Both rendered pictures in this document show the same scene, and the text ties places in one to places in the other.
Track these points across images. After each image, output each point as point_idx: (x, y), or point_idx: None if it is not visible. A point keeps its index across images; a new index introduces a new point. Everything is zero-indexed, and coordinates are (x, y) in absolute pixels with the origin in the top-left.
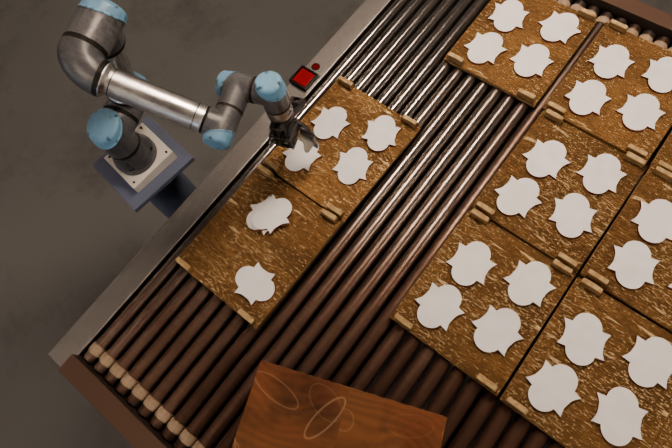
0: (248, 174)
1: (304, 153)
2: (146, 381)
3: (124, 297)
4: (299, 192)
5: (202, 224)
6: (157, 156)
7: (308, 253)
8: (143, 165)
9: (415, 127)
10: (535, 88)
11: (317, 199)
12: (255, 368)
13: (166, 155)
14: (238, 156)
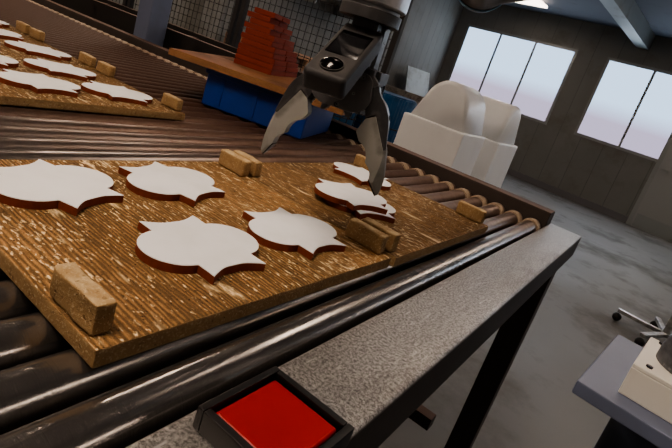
0: (416, 267)
1: (288, 226)
2: (458, 190)
3: (532, 236)
4: (299, 204)
5: (471, 247)
6: (661, 367)
7: (285, 166)
8: (668, 337)
9: None
10: None
11: (264, 188)
12: (346, 161)
13: (641, 361)
14: (455, 302)
